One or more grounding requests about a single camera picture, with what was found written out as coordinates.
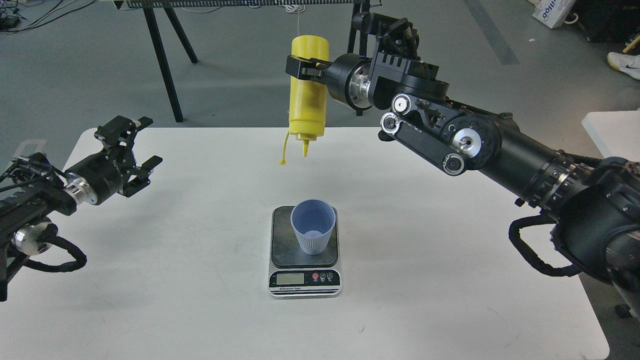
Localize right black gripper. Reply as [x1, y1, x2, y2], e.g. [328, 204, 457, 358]
[285, 53, 371, 111]

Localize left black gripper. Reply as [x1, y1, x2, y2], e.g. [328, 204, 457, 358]
[64, 115, 163, 206]

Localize yellow squeeze bottle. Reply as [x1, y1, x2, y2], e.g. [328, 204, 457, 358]
[279, 35, 330, 166]

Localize blue ribbed cup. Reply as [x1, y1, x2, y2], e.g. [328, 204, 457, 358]
[290, 199, 338, 256]

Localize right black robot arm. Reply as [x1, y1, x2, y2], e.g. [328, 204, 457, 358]
[286, 13, 640, 318]

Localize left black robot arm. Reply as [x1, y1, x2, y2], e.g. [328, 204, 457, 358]
[0, 116, 163, 301]

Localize digital kitchen scale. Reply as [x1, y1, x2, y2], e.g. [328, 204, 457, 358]
[267, 205, 343, 299]

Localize black trestle table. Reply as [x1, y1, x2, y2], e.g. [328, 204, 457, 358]
[98, 0, 384, 123]

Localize white cardboard box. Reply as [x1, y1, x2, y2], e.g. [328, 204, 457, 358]
[528, 0, 579, 28]

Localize white sneaker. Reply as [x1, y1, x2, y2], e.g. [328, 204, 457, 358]
[606, 52, 640, 80]

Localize white hanging cable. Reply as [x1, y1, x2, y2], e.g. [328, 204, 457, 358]
[286, 4, 307, 36]

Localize black floor cables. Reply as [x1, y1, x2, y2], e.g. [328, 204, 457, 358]
[0, 0, 98, 35]

